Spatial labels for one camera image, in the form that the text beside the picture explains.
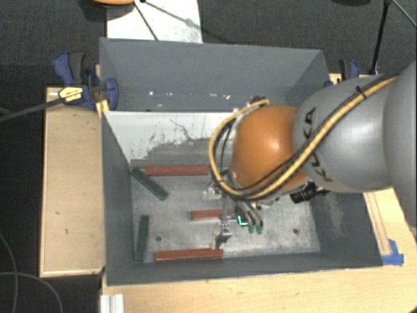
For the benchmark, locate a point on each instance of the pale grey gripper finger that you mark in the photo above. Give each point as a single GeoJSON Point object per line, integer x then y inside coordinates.
{"type": "Point", "coordinates": [219, 241]}
{"type": "Point", "coordinates": [226, 231]}

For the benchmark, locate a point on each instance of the red-brown flat block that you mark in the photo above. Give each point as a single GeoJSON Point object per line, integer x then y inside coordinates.
{"type": "Point", "coordinates": [176, 171]}
{"type": "Point", "coordinates": [187, 254]}
{"type": "Point", "coordinates": [205, 214]}

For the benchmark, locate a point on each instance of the dark green flat block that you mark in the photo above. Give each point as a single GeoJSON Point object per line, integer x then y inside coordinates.
{"type": "Point", "coordinates": [142, 238]}
{"type": "Point", "coordinates": [150, 184]}

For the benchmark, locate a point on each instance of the grey metal bin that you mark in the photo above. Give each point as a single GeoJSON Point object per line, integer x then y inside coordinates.
{"type": "Point", "coordinates": [182, 73]}

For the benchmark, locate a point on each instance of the pale wood flat board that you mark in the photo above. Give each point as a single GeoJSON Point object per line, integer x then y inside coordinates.
{"type": "Point", "coordinates": [73, 187]}

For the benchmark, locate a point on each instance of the black cylinder on white bracket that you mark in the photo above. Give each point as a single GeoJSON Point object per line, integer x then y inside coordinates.
{"type": "Point", "coordinates": [304, 194]}

